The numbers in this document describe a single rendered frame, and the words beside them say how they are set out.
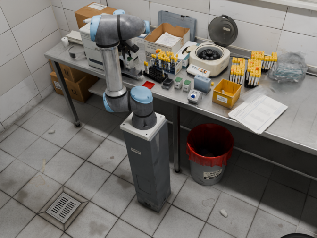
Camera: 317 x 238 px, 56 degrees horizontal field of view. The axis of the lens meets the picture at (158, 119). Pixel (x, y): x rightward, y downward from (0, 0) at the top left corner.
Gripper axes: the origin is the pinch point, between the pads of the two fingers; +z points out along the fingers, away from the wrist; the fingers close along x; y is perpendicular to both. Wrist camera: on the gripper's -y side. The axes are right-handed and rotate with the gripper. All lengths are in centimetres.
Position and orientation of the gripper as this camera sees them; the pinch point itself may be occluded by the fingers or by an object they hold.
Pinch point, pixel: (129, 61)
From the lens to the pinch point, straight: 208.5
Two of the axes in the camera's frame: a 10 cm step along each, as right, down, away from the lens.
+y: -8.6, -3.3, 3.9
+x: -5.1, 6.4, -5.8
